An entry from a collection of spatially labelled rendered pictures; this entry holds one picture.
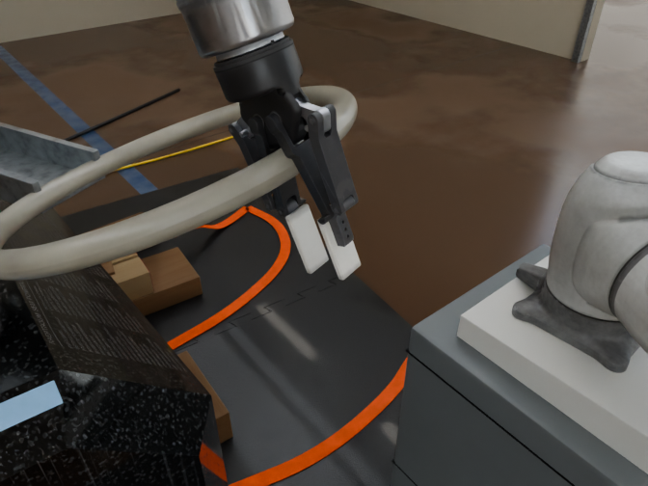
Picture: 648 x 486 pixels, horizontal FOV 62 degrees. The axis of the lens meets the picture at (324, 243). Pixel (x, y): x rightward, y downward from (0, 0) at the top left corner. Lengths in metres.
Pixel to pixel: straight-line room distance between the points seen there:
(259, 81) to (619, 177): 0.50
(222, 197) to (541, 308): 0.60
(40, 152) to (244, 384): 1.13
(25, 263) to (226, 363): 1.46
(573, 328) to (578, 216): 0.18
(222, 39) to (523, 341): 0.63
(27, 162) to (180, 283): 1.24
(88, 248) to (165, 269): 1.76
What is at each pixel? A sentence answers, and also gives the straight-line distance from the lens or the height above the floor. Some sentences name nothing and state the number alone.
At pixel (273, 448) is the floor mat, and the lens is 1.74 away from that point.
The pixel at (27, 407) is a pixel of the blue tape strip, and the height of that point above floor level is 0.78.
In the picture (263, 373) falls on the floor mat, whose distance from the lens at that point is 1.92.
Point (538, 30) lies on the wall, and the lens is 5.54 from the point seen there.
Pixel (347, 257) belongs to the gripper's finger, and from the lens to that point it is 0.55.
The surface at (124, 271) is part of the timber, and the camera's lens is 2.13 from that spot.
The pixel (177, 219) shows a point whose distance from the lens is 0.48.
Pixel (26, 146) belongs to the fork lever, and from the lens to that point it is 1.04.
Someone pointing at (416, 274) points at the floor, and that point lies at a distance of 2.35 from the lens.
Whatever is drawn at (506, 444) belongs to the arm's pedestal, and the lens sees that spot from 0.94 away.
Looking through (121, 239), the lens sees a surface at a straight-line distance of 0.49.
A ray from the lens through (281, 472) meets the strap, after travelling 1.69.
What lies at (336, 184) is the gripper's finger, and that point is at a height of 1.22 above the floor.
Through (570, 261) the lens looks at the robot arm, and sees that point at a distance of 0.85.
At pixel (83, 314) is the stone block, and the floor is 0.72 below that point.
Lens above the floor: 1.46
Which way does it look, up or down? 36 degrees down
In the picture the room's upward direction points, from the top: straight up
